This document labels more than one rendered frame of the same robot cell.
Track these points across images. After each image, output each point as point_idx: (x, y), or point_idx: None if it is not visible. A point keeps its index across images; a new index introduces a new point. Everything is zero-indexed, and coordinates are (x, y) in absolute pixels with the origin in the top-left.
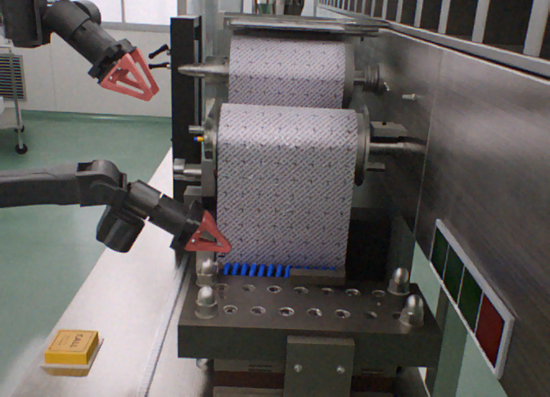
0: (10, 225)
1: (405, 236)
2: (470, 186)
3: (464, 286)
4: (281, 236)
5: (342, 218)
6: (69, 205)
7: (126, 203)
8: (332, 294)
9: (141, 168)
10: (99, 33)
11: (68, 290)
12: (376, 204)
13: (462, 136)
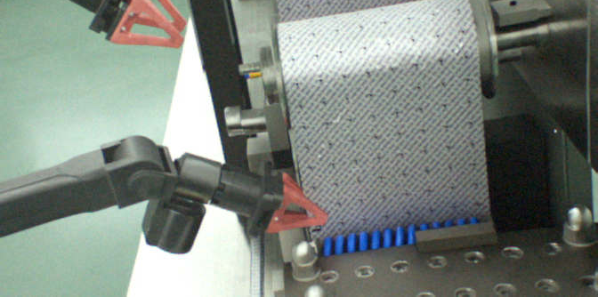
0: None
1: (574, 156)
2: None
3: None
4: (392, 189)
5: (474, 148)
6: (29, 144)
7: (178, 189)
8: (483, 260)
9: (125, 61)
10: None
11: (66, 279)
12: (517, 103)
13: None
